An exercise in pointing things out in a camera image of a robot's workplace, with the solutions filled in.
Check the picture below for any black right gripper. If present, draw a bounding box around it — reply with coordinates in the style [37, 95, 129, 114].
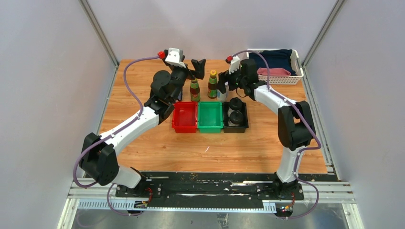
[216, 63, 247, 94]

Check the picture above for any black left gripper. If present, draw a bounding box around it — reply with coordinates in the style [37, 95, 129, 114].
[170, 58, 205, 103]

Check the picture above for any black cap shaker bottle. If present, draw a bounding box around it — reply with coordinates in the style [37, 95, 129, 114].
[228, 97, 243, 115]

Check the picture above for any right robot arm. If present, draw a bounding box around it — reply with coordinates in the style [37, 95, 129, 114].
[217, 55, 321, 199]

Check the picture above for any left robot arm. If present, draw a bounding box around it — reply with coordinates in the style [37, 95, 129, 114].
[73, 57, 206, 197]

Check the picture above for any right sauce bottle yellow cap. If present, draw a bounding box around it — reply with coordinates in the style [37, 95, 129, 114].
[207, 70, 217, 99]

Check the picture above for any sauce bottle yellow cap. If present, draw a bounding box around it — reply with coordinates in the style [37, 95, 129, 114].
[207, 70, 217, 99]
[190, 79, 201, 102]

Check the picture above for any silver lid jar right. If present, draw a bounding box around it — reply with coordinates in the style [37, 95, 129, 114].
[217, 82, 229, 102]

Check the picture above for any left sauce bottle yellow cap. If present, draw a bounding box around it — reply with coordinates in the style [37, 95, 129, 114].
[190, 79, 201, 102]

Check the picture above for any pink cloth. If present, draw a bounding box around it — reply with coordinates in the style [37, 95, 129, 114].
[257, 68, 291, 77]

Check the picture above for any green plastic bin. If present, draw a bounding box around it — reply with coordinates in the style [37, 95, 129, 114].
[197, 102, 223, 134]

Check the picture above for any black plastic bin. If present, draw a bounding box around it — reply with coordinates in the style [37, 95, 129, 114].
[222, 102, 249, 133]

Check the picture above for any red plastic bin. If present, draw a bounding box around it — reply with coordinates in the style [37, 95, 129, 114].
[171, 102, 197, 133]

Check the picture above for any navy blue cloth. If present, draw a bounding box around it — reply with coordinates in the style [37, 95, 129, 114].
[249, 49, 296, 76]

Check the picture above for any white plastic basket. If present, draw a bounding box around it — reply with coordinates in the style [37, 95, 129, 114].
[246, 49, 303, 85]

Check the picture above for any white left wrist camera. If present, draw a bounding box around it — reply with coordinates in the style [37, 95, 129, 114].
[164, 48, 186, 68]

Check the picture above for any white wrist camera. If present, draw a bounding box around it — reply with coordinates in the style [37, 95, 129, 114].
[225, 55, 241, 74]
[164, 48, 186, 68]

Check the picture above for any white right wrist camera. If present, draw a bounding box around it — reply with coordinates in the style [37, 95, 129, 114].
[225, 55, 241, 74]

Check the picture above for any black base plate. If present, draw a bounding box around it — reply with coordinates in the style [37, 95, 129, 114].
[113, 171, 304, 209]

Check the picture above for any aluminium frame rail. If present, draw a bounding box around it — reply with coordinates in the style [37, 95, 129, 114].
[58, 172, 363, 229]

